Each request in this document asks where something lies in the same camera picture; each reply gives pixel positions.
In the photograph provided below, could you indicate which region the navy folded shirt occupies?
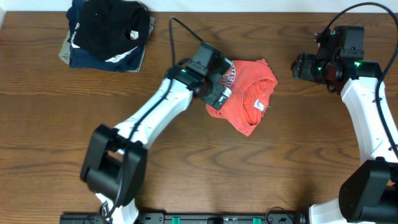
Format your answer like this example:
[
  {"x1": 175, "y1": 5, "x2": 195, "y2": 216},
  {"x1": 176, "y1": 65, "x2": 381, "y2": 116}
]
[{"x1": 66, "y1": 0, "x2": 153, "y2": 72}]

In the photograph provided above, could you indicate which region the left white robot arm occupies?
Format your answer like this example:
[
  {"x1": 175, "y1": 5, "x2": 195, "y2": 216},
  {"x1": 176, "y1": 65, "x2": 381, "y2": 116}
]
[{"x1": 80, "y1": 63, "x2": 232, "y2": 223}]

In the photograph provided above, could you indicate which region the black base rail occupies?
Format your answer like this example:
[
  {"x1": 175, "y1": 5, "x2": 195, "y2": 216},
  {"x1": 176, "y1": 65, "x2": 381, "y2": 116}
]
[{"x1": 58, "y1": 212, "x2": 307, "y2": 224}]

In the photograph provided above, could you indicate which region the black folded shirt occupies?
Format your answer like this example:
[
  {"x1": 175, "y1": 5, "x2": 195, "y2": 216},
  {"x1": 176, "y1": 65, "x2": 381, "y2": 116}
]
[{"x1": 71, "y1": 0, "x2": 150, "y2": 61}]

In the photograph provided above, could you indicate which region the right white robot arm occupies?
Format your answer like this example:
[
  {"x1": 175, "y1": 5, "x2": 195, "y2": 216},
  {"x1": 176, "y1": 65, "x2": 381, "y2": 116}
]
[{"x1": 292, "y1": 54, "x2": 397, "y2": 223}]

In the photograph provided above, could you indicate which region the red printed t-shirt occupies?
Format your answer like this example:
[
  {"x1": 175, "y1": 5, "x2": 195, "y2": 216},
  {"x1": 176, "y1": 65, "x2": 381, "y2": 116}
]
[{"x1": 206, "y1": 59, "x2": 278, "y2": 136}]

